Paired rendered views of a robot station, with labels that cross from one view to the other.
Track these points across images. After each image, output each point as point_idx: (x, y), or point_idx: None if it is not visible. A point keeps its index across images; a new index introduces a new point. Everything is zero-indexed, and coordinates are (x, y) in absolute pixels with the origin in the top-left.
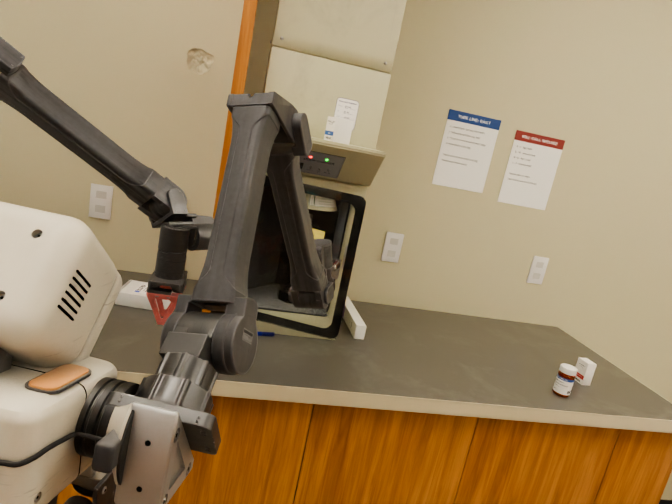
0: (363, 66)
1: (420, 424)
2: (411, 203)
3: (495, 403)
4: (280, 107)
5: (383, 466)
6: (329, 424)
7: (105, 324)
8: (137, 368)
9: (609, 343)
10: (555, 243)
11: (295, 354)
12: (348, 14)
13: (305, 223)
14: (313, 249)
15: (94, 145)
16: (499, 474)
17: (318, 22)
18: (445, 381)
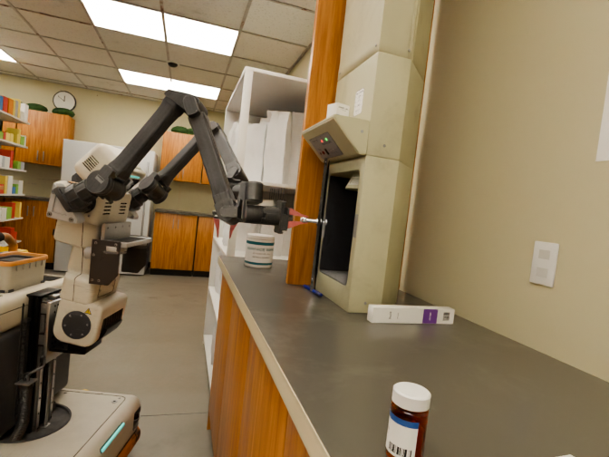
0: (367, 59)
1: (270, 374)
2: (567, 197)
3: (285, 369)
4: (172, 95)
5: (258, 412)
6: (252, 343)
7: (279, 271)
8: (234, 274)
9: None
10: None
11: (296, 299)
12: (362, 30)
13: (206, 158)
14: (216, 176)
15: (222, 153)
16: None
17: (351, 49)
18: (316, 347)
